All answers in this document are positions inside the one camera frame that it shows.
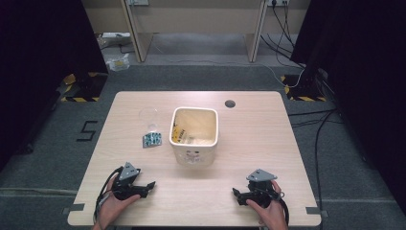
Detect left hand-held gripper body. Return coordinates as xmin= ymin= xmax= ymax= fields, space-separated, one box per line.
xmin=111 ymin=161 xmax=149 ymax=201

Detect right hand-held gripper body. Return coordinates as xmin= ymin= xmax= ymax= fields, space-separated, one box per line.
xmin=240 ymin=168 xmax=282 ymax=209

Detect person's left hand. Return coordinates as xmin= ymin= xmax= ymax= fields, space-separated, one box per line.
xmin=95 ymin=177 xmax=142 ymax=226

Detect person's right hand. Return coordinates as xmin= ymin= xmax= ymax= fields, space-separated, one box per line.
xmin=246 ymin=179 xmax=289 ymax=227

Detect blue patterned packet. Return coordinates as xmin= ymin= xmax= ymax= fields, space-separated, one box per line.
xmin=142 ymin=130 xmax=163 ymax=149

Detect gray tape piece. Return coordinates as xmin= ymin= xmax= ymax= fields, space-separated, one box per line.
xmin=61 ymin=202 xmax=86 ymax=216
xmin=304 ymin=206 xmax=328 ymax=219

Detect white square trash bin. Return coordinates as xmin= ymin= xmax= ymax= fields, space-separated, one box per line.
xmin=169 ymin=106 xmax=220 ymax=168

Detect clear wrapper with yellow print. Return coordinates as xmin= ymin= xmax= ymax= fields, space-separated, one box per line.
xmin=170 ymin=118 xmax=192 ymax=144

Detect clear plastic cup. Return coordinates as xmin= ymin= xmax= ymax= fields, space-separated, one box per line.
xmin=138 ymin=107 xmax=161 ymax=132

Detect black yellow striped stand base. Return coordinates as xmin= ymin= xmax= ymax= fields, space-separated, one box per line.
xmin=280 ymin=74 xmax=328 ymax=103
xmin=59 ymin=72 xmax=109 ymax=104

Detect clear plastic bag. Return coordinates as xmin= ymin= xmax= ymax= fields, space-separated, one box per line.
xmin=105 ymin=53 xmax=131 ymax=72

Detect black curtain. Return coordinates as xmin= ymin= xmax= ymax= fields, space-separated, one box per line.
xmin=289 ymin=0 xmax=406 ymax=217
xmin=0 ymin=0 xmax=109 ymax=172

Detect white power strip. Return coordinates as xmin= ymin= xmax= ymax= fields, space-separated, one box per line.
xmin=101 ymin=31 xmax=132 ymax=40

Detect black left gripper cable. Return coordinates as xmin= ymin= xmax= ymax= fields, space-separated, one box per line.
xmin=93 ymin=165 xmax=124 ymax=224

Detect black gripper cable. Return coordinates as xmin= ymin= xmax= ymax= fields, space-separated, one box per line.
xmin=93 ymin=165 xmax=124 ymax=224
xmin=276 ymin=191 xmax=291 ymax=225

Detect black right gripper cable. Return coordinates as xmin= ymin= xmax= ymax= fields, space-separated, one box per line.
xmin=276 ymin=191 xmax=291 ymax=225

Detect black floor cables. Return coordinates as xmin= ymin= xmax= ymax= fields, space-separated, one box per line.
xmin=286 ymin=107 xmax=345 ymax=230

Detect black wall cables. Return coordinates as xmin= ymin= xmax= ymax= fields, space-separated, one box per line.
xmin=259 ymin=2 xmax=308 ymax=69

